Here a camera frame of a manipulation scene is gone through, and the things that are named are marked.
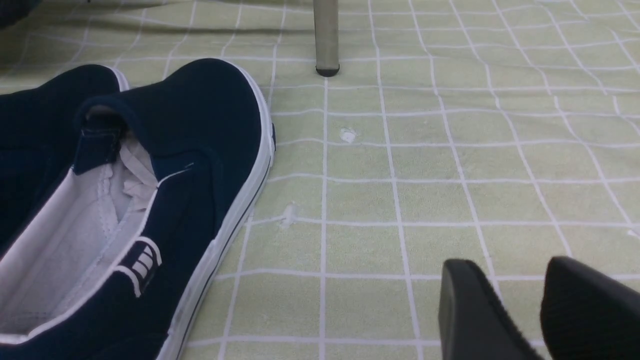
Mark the navy slip-on shoe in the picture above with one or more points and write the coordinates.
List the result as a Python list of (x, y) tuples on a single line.
[(38, 140), (116, 263)]

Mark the navy slip-on shoe right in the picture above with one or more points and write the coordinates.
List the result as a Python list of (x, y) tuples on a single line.
[(116, 263)]

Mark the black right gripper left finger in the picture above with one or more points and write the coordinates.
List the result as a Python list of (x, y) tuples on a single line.
[(473, 322)]

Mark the navy slip-on shoe left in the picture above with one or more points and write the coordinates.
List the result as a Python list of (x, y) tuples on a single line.
[(38, 140)]

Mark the green checked tablecloth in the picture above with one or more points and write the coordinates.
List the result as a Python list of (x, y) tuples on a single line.
[(505, 132)]

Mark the stainless steel shoe rack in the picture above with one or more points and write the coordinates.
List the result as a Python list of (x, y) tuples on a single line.
[(326, 31)]

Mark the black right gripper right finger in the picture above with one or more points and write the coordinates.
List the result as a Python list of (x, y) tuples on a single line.
[(586, 315)]

